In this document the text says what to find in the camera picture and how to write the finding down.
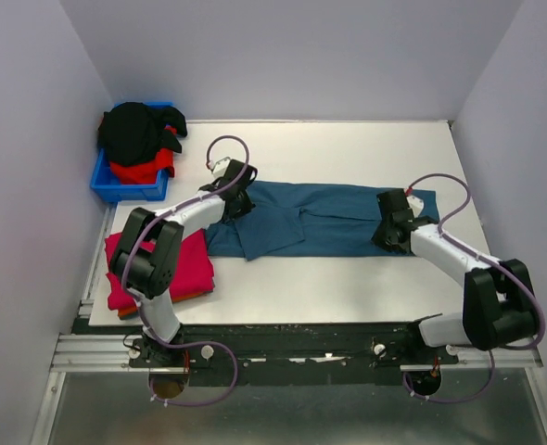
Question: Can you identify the teal blue t shirt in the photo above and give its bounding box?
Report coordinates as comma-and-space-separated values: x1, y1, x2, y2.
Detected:
206, 180, 439, 263

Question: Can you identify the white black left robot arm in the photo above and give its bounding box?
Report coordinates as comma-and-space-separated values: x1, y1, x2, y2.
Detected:
108, 158, 258, 366

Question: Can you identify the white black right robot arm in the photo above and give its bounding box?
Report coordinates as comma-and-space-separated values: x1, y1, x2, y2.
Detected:
372, 189, 544, 363

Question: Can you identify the folded magenta t shirt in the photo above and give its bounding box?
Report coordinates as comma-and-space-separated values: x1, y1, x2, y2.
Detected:
106, 230, 214, 311

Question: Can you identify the red crumpled garment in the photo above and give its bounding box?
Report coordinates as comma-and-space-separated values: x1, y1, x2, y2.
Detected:
108, 146, 175, 184

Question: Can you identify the black crumpled garment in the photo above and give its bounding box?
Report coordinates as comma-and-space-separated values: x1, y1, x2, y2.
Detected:
97, 102, 188, 167

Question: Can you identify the blue plastic bin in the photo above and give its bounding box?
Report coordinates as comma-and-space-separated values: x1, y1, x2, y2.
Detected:
90, 102, 174, 202

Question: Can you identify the folded orange t shirt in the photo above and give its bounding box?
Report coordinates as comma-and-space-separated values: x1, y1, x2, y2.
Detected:
117, 291, 210, 320

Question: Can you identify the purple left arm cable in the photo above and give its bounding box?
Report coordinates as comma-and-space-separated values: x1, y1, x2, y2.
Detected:
120, 134, 251, 409

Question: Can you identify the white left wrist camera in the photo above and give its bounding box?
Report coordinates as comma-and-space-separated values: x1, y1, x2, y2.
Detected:
207, 157, 232, 179

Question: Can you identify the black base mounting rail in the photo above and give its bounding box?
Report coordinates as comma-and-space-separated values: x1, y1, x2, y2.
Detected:
129, 322, 458, 387

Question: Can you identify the aluminium frame rail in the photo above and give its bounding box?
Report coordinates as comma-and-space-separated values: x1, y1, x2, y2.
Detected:
48, 331, 145, 373

